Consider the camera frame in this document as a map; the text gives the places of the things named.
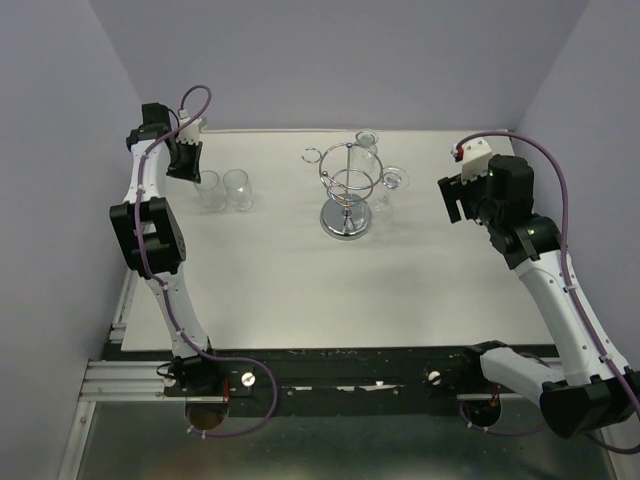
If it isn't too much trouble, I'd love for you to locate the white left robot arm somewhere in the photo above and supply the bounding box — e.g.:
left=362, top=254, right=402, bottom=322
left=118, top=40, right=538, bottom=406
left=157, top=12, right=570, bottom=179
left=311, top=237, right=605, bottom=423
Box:
left=109, top=103, right=222, bottom=395

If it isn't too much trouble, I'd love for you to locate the left aluminium frame rail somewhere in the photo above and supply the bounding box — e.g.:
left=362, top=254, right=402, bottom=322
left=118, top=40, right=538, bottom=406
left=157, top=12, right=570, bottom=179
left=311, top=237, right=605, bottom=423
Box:
left=78, top=273, right=170, bottom=403

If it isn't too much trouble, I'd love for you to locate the clear wine glass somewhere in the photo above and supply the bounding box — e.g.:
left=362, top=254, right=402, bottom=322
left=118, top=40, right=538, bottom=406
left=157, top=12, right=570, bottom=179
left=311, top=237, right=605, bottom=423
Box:
left=195, top=170, right=226, bottom=212
left=374, top=166, right=410, bottom=214
left=351, top=130, right=378, bottom=175
left=223, top=169, right=253, bottom=212

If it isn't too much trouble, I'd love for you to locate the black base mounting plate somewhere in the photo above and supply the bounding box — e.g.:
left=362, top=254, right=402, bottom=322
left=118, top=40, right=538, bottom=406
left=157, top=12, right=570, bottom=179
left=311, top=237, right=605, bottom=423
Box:
left=164, top=346, right=498, bottom=417

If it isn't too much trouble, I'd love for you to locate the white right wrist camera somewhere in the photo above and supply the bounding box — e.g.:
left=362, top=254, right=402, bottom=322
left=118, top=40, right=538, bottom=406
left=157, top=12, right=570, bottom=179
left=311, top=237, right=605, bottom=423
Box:
left=451, top=137, right=493, bottom=185

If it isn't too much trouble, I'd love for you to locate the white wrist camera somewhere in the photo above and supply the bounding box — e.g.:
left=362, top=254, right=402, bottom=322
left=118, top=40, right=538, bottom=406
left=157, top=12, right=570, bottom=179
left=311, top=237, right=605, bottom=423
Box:
left=451, top=137, right=493, bottom=185
left=176, top=109, right=204, bottom=145

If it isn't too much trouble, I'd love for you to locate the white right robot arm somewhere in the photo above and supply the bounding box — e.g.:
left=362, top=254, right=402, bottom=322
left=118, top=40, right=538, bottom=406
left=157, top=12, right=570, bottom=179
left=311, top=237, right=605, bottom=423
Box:
left=437, top=155, right=639, bottom=438

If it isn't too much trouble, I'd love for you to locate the chrome wine glass rack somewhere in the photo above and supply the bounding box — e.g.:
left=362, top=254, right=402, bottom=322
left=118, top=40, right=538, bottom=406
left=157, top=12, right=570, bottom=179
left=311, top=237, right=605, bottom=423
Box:
left=301, top=142, right=384, bottom=241

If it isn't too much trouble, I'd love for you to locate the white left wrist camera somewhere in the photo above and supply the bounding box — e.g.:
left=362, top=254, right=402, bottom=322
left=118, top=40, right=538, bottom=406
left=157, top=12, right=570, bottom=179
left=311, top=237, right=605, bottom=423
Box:
left=176, top=109, right=204, bottom=145

